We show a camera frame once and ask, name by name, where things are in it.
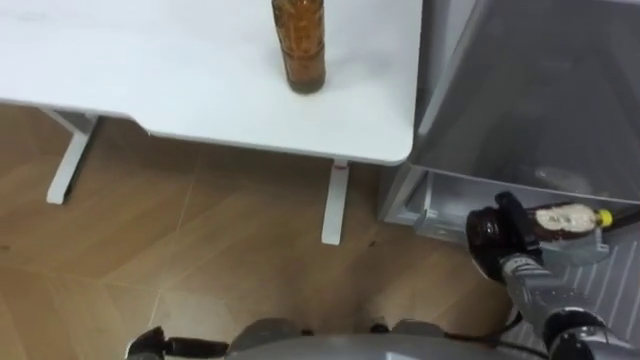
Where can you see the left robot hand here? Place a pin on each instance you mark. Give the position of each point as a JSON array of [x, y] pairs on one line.
[[150, 345]]

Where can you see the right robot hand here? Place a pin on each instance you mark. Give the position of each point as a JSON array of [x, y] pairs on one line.
[[515, 225]]

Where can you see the brown bottle with yellow cap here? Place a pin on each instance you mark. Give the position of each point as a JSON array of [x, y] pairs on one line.
[[565, 220]]

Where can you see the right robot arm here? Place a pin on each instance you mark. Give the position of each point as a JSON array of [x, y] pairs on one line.
[[545, 295]]

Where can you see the grey fridge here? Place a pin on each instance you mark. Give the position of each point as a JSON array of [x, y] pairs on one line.
[[540, 90]]

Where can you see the robot body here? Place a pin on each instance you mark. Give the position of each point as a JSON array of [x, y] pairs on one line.
[[380, 350]]

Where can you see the brown bottle with green cap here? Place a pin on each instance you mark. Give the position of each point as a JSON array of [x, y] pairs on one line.
[[302, 45]]

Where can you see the white desk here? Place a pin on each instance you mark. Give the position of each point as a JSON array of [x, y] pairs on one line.
[[150, 65]]

